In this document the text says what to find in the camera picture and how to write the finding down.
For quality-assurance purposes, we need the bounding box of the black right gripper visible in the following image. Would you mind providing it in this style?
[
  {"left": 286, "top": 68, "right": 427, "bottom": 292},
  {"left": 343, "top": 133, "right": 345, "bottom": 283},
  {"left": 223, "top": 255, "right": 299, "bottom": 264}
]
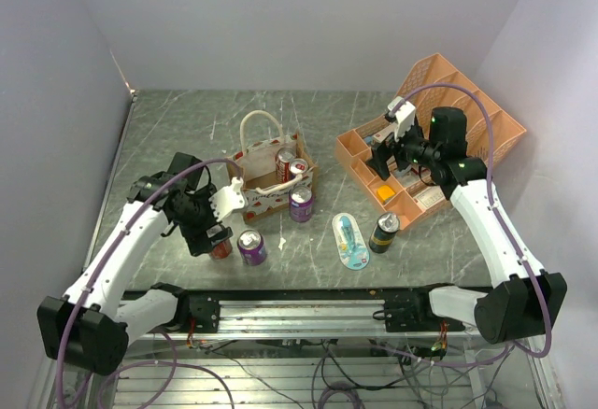
[{"left": 365, "top": 118, "right": 440, "bottom": 180}]

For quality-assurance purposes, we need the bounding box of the purple Fanta can by bag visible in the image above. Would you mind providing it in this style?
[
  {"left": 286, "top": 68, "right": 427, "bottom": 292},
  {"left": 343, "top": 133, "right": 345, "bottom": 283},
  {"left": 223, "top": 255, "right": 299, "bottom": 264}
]
[{"left": 289, "top": 185, "right": 314, "bottom": 222}]

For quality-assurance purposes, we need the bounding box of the purple Fanta can front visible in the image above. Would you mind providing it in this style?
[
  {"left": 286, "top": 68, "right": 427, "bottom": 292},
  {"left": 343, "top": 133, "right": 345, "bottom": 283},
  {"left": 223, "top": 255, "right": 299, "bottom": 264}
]
[{"left": 236, "top": 229, "right": 267, "bottom": 266}]

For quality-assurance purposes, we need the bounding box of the black yellow beverage can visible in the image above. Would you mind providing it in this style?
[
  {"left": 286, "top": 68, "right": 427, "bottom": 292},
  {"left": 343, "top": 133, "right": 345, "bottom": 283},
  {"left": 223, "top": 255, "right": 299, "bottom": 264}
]
[{"left": 368, "top": 212, "right": 400, "bottom": 254}]

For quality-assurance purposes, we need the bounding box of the yellow block in organizer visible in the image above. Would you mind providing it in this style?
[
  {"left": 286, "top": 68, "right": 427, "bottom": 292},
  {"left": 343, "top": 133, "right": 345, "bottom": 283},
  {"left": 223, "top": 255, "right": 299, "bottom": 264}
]
[{"left": 376, "top": 185, "right": 396, "bottom": 205}]

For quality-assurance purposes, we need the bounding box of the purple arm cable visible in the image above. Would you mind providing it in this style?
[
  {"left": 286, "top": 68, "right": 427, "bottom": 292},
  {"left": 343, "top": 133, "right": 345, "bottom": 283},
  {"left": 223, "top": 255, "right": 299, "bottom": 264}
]
[
  {"left": 368, "top": 82, "right": 553, "bottom": 367},
  {"left": 54, "top": 157, "right": 245, "bottom": 409}
]

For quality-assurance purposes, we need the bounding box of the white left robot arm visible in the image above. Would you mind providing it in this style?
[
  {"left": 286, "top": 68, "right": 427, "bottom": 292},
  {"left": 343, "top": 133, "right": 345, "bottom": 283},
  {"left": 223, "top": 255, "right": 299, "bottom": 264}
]
[{"left": 36, "top": 152, "right": 247, "bottom": 375}]

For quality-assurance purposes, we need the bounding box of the orange plastic desk organizer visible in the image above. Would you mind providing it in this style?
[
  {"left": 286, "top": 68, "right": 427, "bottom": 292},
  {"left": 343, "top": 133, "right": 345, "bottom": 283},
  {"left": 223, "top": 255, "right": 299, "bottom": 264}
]
[{"left": 335, "top": 53, "right": 526, "bottom": 230}]

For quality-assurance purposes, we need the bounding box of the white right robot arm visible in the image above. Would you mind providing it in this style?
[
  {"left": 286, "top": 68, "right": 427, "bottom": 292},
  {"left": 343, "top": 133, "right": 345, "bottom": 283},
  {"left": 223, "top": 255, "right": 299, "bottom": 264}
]
[{"left": 367, "top": 103, "right": 567, "bottom": 344}]

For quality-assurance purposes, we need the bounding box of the aluminium mounting rail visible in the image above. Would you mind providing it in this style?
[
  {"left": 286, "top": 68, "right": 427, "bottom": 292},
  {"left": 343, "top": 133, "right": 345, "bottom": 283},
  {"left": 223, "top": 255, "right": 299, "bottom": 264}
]
[{"left": 135, "top": 297, "right": 482, "bottom": 339}]

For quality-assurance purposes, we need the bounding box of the blue correction tape package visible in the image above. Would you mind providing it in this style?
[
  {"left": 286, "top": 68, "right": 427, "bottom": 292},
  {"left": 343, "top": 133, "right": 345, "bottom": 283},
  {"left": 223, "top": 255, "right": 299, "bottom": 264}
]
[{"left": 332, "top": 213, "right": 370, "bottom": 271}]

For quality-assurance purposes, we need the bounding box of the blue Red Bull can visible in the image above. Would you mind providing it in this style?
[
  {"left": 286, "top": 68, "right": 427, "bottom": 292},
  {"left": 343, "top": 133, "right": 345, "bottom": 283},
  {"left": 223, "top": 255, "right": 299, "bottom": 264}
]
[{"left": 289, "top": 158, "right": 310, "bottom": 180}]

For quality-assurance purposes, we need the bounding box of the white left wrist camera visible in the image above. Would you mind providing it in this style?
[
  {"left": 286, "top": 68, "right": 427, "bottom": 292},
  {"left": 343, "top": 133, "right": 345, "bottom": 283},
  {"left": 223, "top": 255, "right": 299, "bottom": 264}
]
[{"left": 208, "top": 176, "right": 248, "bottom": 222}]

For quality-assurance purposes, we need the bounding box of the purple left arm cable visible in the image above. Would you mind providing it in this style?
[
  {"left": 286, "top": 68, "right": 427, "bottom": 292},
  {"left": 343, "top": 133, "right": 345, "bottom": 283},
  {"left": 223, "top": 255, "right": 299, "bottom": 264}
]
[{"left": 54, "top": 157, "right": 245, "bottom": 409}]

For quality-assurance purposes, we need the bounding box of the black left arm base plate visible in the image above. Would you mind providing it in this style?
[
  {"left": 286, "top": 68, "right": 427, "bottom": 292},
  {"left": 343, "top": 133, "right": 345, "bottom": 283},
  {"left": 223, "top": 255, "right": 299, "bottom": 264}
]
[{"left": 163, "top": 289, "right": 221, "bottom": 333}]

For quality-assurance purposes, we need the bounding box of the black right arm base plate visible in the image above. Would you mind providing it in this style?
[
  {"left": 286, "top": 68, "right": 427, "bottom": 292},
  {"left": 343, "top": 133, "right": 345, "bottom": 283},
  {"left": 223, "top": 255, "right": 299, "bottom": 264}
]
[{"left": 372, "top": 283, "right": 446, "bottom": 332}]

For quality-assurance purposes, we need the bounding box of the red white box in organizer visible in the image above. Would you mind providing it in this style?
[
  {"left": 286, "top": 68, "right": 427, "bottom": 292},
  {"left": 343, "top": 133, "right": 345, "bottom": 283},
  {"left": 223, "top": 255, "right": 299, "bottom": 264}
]
[{"left": 372, "top": 126, "right": 395, "bottom": 143}]

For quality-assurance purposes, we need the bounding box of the white card in organizer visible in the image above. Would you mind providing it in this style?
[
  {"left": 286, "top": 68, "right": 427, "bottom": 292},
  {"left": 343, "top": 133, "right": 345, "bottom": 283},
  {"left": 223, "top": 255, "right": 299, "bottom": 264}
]
[{"left": 413, "top": 188, "right": 445, "bottom": 211}]

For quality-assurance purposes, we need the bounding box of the watermelon canvas bag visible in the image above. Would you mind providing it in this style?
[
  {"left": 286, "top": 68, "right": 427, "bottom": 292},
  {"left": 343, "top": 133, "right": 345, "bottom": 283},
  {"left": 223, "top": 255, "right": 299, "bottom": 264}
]
[{"left": 227, "top": 110, "right": 319, "bottom": 223}]

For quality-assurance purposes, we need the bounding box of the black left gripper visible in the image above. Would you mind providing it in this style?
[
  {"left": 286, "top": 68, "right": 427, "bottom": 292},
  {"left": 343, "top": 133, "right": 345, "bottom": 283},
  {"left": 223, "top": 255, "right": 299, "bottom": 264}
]
[{"left": 174, "top": 182, "right": 233, "bottom": 255}]

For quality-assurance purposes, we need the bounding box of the red cola can in bag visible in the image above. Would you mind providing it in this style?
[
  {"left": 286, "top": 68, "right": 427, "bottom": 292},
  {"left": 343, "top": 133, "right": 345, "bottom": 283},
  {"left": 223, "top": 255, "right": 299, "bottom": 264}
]
[{"left": 275, "top": 147, "right": 296, "bottom": 184}]

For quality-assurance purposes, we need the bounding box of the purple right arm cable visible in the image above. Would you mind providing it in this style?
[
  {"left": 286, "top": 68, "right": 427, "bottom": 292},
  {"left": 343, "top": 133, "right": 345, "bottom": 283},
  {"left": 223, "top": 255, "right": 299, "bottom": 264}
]
[{"left": 368, "top": 82, "right": 553, "bottom": 367}]

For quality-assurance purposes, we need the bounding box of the red cola can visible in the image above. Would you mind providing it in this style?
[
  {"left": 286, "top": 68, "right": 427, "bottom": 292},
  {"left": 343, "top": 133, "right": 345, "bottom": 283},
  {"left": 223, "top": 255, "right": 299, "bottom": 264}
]
[
  {"left": 209, "top": 239, "right": 233, "bottom": 260},
  {"left": 275, "top": 147, "right": 296, "bottom": 184}
]

